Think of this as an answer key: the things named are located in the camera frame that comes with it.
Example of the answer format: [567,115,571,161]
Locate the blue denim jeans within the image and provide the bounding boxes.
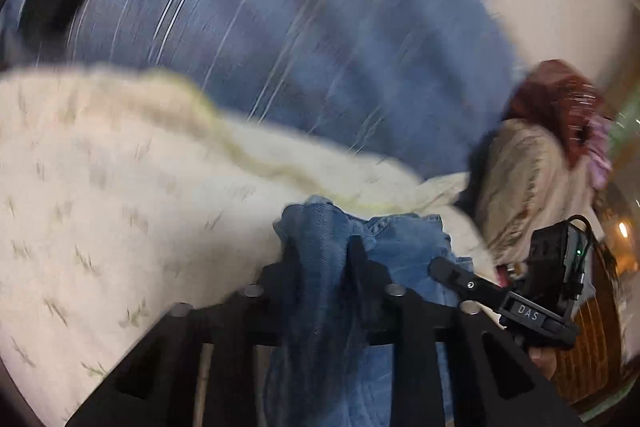
[264,196,473,426]

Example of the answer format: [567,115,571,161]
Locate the wooden headboard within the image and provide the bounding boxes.
[552,244,622,413]

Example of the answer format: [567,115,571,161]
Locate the beige striped pillow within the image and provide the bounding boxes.
[475,119,593,265]

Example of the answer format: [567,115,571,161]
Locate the pink purple cloth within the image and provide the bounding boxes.
[587,115,612,190]

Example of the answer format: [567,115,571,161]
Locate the cream leaf-print bed sheet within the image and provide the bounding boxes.
[1,67,497,426]

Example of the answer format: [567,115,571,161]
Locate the maroon patterned cloth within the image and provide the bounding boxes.
[504,60,603,169]

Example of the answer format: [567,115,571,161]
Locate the blue plaid pillow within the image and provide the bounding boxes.
[65,0,518,178]

